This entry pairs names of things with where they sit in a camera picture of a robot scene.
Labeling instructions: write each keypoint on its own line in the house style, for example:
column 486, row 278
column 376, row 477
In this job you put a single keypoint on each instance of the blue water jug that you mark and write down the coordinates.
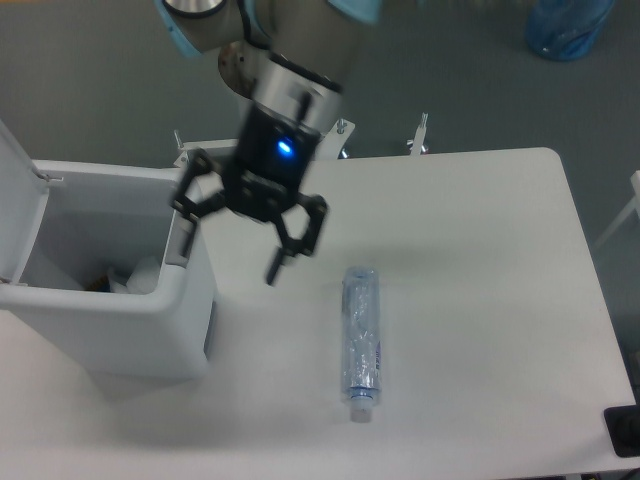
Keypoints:
column 565, row 30

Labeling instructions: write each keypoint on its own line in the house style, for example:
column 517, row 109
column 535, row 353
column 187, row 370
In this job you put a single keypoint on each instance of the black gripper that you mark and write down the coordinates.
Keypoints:
column 267, row 170

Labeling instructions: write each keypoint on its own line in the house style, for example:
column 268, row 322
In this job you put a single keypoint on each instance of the black device at table edge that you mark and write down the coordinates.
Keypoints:
column 623, row 427

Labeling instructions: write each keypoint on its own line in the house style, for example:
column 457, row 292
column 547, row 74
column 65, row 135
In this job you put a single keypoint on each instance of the white paper carton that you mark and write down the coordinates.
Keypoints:
column 143, row 280

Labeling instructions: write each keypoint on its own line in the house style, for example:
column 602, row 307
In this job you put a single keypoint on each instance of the crushed clear plastic bottle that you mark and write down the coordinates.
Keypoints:
column 361, row 342

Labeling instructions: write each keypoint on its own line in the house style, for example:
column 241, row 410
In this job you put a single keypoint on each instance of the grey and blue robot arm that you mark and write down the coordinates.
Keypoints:
column 306, row 50

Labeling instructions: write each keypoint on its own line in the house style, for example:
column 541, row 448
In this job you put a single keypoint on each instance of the white frame at right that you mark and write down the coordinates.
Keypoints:
column 631, row 208

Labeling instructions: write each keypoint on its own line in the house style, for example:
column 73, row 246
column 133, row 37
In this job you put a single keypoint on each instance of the white base bracket with bolt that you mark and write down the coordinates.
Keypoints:
column 417, row 144

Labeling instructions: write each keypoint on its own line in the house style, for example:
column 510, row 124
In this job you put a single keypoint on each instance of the white open trash can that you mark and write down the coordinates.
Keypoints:
column 96, row 260

